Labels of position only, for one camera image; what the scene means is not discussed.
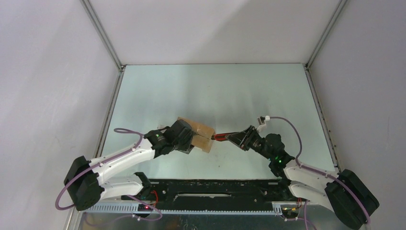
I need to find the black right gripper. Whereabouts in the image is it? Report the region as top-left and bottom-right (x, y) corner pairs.
(225, 126), (273, 161)

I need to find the red black utility knife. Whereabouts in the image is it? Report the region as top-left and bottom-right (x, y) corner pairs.
(211, 132), (237, 142)

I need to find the brown cardboard express box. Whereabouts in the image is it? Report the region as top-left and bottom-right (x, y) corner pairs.
(177, 117), (215, 153)

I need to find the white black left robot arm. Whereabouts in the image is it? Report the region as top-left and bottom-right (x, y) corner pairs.
(55, 119), (197, 211)

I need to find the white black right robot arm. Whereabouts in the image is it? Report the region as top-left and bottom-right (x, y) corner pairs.
(222, 126), (380, 230)

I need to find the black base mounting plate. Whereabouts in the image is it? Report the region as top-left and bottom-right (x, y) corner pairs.
(135, 179), (298, 212)

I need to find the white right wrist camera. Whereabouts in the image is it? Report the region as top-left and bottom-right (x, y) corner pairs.
(256, 115), (271, 133)

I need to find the grey cable duct rail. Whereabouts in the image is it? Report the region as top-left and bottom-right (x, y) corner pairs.
(81, 203), (283, 215)

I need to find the aluminium frame post right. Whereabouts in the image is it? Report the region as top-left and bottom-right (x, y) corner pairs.
(304, 0), (349, 69)

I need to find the aluminium frame post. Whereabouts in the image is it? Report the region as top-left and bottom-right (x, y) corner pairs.
(80, 0), (124, 72)
(304, 0), (349, 69)

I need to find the aluminium frame post left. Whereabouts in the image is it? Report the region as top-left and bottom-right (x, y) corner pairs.
(80, 0), (124, 72)

